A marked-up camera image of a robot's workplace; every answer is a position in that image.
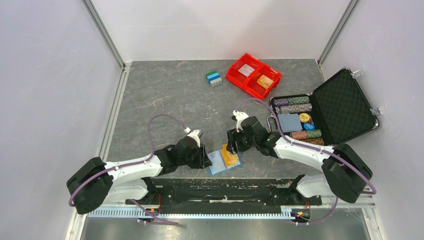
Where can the stacked green blue white blocks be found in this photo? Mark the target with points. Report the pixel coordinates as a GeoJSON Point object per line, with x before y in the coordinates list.
{"type": "Point", "coordinates": [214, 79]}

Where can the red divided plastic bin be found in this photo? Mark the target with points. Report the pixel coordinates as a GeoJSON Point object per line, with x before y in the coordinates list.
{"type": "Point", "coordinates": [249, 84]}

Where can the purple brown chip row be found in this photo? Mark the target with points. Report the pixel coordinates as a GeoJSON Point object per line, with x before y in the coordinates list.
{"type": "Point", "coordinates": [296, 108]}

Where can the blue card holder wallet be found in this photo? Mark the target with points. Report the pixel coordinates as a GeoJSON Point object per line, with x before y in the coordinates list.
{"type": "Point", "coordinates": [218, 165]}

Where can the purple green chip row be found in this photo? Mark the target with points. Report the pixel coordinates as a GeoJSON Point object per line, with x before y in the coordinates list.
{"type": "Point", "coordinates": [290, 101]}

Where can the orange green chip row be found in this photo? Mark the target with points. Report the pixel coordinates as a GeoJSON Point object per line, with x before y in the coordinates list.
{"type": "Point", "coordinates": [306, 134]}

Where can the blue dealer chip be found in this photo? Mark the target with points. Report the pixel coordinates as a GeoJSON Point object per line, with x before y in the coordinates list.
{"type": "Point", "coordinates": [309, 126]}

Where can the orange brown chip row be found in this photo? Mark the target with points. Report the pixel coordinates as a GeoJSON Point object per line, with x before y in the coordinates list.
{"type": "Point", "coordinates": [315, 141]}

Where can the yellow dealer chip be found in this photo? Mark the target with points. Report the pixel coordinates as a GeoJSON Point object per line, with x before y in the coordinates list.
{"type": "Point", "coordinates": [304, 117]}

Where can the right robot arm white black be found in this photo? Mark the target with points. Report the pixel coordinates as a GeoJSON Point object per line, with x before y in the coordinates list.
{"type": "Point", "coordinates": [342, 172]}

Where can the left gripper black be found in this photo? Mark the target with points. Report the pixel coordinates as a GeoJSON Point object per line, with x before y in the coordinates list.
{"type": "Point", "coordinates": [203, 160]}

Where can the black poker chip case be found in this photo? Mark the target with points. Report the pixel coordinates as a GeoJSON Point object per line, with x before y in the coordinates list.
{"type": "Point", "coordinates": [339, 108]}

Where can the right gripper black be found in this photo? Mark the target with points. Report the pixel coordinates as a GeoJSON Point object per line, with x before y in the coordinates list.
{"type": "Point", "coordinates": [232, 135]}

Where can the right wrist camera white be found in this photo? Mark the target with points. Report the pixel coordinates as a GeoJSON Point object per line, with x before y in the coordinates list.
{"type": "Point", "coordinates": [239, 117]}

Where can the blue playing card deck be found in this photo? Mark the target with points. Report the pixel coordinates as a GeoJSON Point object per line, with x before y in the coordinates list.
{"type": "Point", "coordinates": [289, 122]}

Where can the aluminium frame post left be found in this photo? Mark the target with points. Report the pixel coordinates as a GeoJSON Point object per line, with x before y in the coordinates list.
{"type": "Point", "coordinates": [99, 24]}

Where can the aluminium frame post right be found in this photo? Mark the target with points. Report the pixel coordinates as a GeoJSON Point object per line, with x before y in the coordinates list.
{"type": "Point", "coordinates": [341, 24]}

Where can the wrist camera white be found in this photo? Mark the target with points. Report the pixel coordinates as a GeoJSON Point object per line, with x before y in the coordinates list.
{"type": "Point", "coordinates": [239, 117]}
{"type": "Point", "coordinates": [194, 134]}

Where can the orange credit card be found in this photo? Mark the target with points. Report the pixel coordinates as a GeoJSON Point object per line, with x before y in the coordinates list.
{"type": "Point", "coordinates": [265, 81]}
{"type": "Point", "coordinates": [230, 160]}

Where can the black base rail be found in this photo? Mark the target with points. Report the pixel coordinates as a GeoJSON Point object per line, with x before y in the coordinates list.
{"type": "Point", "coordinates": [227, 196]}

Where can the aluminium frame post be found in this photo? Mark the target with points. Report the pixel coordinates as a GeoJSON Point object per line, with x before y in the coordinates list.
{"type": "Point", "coordinates": [341, 24]}
{"type": "Point", "coordinates": [99, 24]}

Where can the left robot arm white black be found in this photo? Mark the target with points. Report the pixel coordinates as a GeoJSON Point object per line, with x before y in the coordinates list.
{"type": "Point", "coordinates": [98, 182]}

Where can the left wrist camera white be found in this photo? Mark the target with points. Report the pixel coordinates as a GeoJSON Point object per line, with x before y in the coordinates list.
{"type": "Point", "coordinates": [194, 134]}

